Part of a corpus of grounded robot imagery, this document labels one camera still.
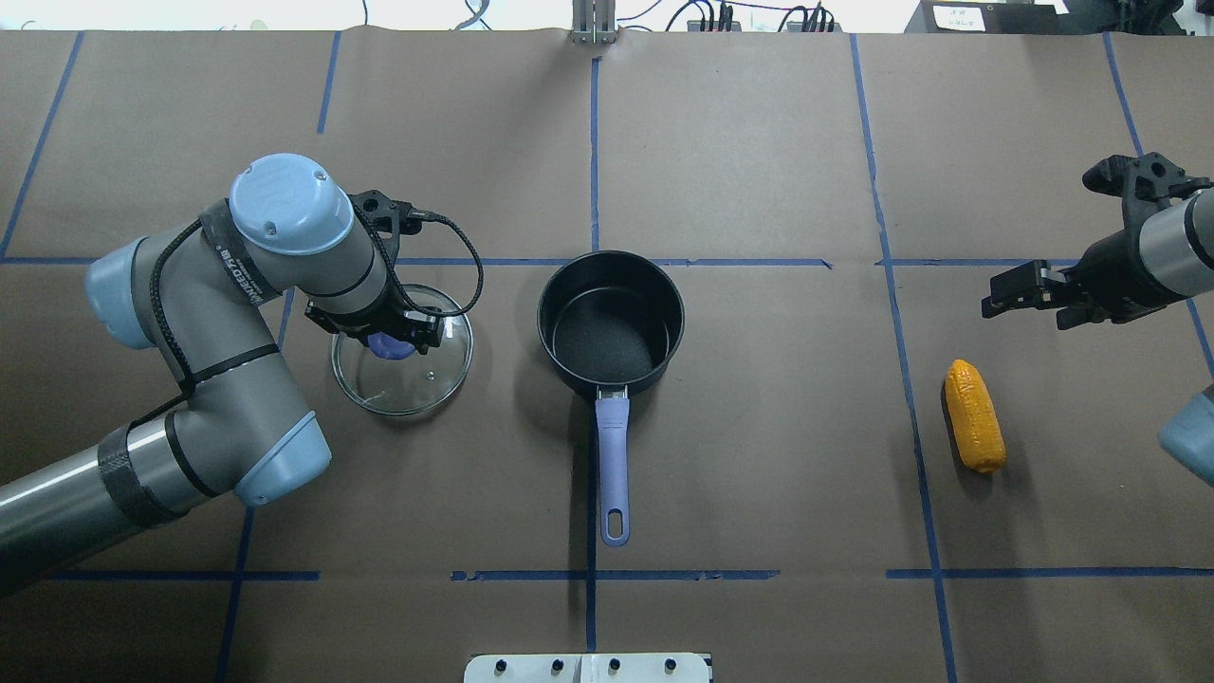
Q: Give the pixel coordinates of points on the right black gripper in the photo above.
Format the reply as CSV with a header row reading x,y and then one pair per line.
x,y
1112,268

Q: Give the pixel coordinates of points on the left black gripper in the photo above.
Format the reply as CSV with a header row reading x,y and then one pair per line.
x,y
363,318

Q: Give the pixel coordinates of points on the glass pot lid blue knob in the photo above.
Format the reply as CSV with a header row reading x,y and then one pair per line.
x,y
407,386

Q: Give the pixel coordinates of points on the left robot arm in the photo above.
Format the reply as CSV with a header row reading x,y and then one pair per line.
x,y
239,423

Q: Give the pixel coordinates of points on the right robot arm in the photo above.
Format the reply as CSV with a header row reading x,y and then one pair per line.
x,y
1152,263

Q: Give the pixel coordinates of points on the yellow corn cob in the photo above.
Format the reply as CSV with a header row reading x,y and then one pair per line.
x,y
975,426

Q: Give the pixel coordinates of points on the dark blue saucepan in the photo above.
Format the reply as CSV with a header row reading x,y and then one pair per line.
x,y
610,322

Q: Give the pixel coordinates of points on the black box white label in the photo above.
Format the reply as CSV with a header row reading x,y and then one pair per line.
x,y
983,17

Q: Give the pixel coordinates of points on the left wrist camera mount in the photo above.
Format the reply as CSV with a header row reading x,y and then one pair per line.
x,y
375,210

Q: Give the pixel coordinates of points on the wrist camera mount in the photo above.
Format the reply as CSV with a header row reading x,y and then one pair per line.
x,y
375,210
1145,185

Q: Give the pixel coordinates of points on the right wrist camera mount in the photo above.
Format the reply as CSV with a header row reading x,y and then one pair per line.
x,y
1145,185

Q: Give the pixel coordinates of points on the aluminium frame post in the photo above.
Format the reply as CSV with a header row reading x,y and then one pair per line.
x,y
594,22

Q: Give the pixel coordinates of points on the white pedestal column base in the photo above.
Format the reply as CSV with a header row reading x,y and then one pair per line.
x,y
591,667

